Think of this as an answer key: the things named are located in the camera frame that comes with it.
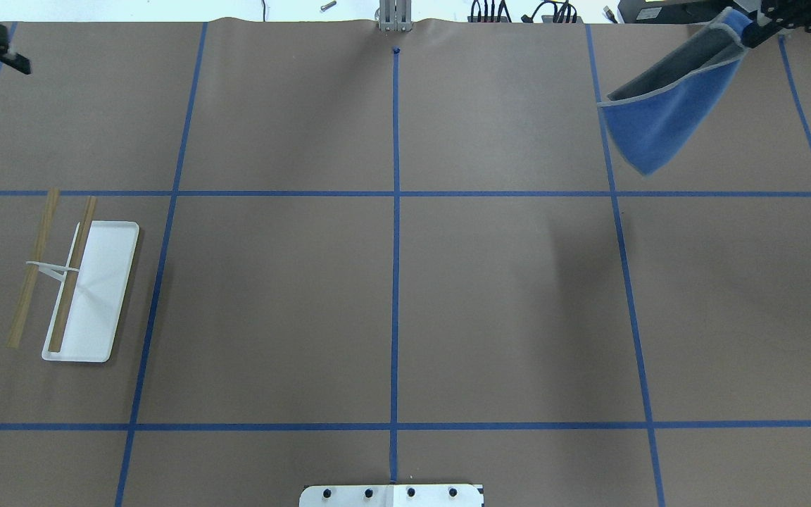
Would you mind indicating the aluminium frame post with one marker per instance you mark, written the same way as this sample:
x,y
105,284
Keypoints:
x,y
395,16

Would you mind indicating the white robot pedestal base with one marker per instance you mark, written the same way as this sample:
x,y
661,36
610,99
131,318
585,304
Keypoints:
x,y
393,495

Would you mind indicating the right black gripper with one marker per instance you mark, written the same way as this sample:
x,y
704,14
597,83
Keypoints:
x,y
793,21

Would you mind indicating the black monitor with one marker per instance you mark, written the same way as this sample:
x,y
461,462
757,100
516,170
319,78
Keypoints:
x,y
669,12

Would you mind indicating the blue towel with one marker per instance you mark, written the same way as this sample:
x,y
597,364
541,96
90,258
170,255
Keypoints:
x,y
651,117

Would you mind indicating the white towel rack with wooden bars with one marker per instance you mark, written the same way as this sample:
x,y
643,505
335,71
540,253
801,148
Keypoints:
x,y
93,284

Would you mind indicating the black cable hub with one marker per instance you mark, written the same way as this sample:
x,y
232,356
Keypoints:
x,y
544,13

